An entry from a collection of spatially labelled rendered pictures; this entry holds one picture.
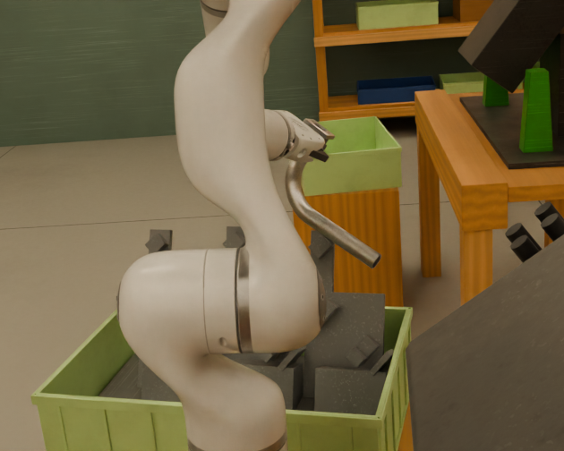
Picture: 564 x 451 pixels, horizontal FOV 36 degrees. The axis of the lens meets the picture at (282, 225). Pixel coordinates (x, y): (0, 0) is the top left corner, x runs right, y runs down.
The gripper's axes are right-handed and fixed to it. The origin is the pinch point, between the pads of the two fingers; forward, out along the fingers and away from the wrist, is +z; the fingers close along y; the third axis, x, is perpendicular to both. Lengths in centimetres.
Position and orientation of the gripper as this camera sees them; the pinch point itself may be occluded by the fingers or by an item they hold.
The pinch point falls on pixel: (311, 139)
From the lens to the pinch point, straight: 161.7
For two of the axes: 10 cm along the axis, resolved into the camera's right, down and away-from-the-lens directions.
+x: -5.3, 7.9, 3.0
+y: -7.3, -6.1, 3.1
